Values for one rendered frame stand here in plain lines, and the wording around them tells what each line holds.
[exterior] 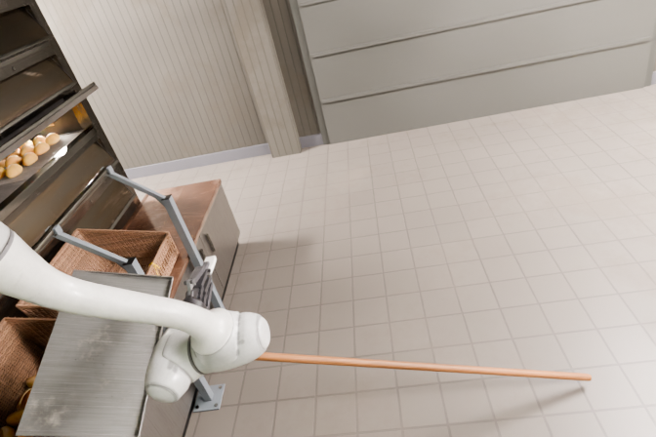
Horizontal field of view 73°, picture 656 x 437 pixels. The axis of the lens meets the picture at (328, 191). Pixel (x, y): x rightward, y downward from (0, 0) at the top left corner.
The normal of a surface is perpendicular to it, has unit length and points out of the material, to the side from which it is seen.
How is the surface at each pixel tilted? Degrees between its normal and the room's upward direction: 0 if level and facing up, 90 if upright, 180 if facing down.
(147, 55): 90
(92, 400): 35
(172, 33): 90
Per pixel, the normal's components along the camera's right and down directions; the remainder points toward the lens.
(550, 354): -0.21, -0.83
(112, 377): 0.25, -0.55
